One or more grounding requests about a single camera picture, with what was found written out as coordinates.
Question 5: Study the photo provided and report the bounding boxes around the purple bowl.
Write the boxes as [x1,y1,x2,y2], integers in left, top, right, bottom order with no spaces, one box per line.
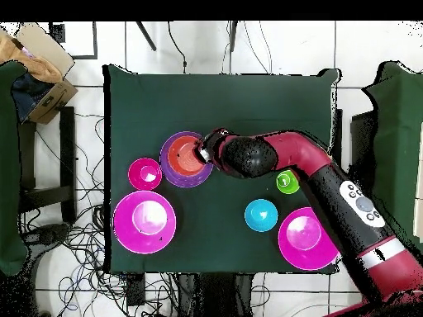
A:
[159,130,215,189]

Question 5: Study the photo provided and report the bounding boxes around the orange bowl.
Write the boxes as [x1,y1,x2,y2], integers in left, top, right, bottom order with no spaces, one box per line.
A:
[166,135,207,177]

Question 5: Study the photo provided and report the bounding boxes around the large pink bowl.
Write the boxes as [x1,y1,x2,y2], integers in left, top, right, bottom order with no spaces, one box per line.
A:
[278,206,341,272]
[112,190,178,255]

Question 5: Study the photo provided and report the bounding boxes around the small blue bowl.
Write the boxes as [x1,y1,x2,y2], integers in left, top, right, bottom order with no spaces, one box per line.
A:
[244,198,279,233]

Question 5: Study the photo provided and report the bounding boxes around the dark green tablecloth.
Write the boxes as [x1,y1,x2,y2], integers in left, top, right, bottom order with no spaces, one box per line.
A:
[102,63,343,275]

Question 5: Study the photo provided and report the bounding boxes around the crimson bowl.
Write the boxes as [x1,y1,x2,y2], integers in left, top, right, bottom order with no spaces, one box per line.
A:
[127,157,164,192]

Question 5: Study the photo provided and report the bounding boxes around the green cup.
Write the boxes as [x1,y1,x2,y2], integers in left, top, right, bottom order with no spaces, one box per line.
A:
[275,169,301,195]

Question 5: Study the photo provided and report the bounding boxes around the black floor box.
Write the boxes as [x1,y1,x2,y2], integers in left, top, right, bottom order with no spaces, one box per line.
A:
[126,272,147,307]

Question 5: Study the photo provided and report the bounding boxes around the black tripod leg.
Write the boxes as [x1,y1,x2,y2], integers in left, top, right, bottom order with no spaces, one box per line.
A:
[135,21,158,52]
[228,21,239,53]

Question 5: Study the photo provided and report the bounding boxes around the black rounded floor base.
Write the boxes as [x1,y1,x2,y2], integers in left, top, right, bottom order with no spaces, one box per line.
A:
[31,223,72,245]

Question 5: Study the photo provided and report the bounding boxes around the cardboard box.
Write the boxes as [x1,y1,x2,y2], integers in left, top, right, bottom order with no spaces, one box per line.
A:
[0,21,79,125]

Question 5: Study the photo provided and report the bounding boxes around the green side table cloth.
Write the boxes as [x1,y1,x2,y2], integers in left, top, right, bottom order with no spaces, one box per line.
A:
[0,60,29,277]
[361,60,423,252]

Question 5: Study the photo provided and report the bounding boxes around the black cable with plug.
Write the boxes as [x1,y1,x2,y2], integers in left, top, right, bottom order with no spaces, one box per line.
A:
[166,21,188,74]

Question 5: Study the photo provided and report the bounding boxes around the tangle of black cables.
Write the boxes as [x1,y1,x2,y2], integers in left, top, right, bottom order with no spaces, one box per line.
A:
[19,111,179,317]

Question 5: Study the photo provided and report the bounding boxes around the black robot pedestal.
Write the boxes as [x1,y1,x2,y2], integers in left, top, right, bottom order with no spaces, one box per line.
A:
[178,272,255,317]

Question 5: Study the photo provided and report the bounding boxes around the black stool frame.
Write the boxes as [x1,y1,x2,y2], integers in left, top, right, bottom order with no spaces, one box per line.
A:
[17,106,78,225]

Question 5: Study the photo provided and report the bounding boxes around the black square frame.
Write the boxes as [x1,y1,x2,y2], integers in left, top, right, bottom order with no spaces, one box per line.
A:
[49,21,99,60]

